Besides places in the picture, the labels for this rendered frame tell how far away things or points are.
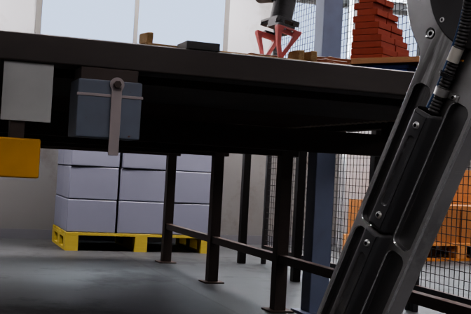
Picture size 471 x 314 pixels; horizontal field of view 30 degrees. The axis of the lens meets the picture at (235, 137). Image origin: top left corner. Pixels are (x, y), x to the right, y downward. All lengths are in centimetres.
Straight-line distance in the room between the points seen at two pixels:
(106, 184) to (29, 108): 491
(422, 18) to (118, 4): 680
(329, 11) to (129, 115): 252
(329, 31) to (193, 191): 294
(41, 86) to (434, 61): 101
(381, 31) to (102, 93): 149
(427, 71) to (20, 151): 100
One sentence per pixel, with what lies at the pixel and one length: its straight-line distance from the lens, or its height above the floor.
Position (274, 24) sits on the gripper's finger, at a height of 102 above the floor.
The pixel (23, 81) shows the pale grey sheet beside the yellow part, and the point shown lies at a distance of 184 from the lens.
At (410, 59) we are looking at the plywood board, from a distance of 278.
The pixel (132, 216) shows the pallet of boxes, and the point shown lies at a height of 27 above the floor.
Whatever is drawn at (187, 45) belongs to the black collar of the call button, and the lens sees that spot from 191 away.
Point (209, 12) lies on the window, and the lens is 799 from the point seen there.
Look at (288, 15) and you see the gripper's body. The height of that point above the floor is 105.
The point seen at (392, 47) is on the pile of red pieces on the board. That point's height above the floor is 112.
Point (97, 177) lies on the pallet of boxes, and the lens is 672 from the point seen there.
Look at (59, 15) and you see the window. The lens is 769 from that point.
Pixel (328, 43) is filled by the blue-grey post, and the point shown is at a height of 129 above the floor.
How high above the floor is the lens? 66
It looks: 2 degrees up
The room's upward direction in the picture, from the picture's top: 3 degrees clockwise
